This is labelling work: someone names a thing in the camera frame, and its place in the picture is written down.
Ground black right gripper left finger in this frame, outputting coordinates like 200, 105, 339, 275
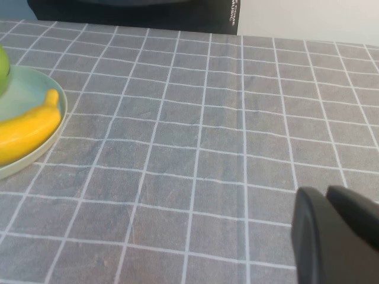
291, 186, 379, 284

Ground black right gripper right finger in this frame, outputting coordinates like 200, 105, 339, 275
325, 185, 379, 253

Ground yellow banana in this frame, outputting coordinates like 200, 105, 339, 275
0, 88, 62, 166

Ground grey checked tablecloth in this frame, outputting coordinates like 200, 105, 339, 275
0, 19, 379, 284

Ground pale green round plate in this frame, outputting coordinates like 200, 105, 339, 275
0, 64, 69, 181

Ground green apple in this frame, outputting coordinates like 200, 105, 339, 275
0, 44, 12, 97

